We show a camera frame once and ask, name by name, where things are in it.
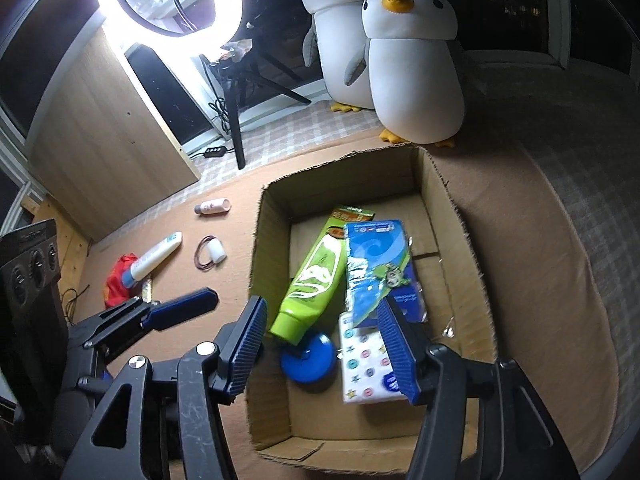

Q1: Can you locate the blue snack packet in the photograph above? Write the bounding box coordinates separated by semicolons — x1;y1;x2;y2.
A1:
342;219;428;328

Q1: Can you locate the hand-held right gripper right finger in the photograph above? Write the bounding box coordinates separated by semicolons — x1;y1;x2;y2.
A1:
376;299;581;480

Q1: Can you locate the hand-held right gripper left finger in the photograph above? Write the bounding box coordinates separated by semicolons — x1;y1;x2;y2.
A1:
60;295;268;480

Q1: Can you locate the cardboard box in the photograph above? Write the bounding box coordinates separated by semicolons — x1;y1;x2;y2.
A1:
247;142;501;476

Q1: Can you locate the large penguin plush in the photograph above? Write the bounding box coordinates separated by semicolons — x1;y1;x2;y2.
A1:
300;0;396;113

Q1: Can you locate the small white bottle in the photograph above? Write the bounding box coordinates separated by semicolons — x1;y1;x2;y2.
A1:
195;198;232;217

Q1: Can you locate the small penguin plush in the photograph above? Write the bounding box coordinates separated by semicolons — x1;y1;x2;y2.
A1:
344;0;467;150

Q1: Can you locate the light wooden board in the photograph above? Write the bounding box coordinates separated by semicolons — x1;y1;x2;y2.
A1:
27;25;202;241

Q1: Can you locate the black tripod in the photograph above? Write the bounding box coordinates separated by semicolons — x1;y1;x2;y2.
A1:
200;40;313;170

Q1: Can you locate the green tube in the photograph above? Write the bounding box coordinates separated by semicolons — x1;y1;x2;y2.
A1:
269;204;376;346

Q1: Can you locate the black charger cable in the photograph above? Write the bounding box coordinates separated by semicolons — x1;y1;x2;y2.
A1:
60;285;91;321

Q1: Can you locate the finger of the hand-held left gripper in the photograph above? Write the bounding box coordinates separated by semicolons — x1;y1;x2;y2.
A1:
70;287;219;352

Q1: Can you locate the patterned tissue pack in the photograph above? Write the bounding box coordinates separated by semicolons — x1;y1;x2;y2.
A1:
337;310;408;405

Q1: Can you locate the blue round case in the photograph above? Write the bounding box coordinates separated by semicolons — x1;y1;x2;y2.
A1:
280;332;335;386

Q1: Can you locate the dark red hair tie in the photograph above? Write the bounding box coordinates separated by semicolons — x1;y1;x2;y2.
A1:
195;236;217;270

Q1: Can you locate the white tube with blue cap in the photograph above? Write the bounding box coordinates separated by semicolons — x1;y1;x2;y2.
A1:
120;231;183;287

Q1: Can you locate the black ring light cable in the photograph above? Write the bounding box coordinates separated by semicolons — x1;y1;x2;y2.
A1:
207;97;233;136

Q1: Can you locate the red cloth bag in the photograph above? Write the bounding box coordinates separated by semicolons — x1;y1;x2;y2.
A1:
103;253;138;309

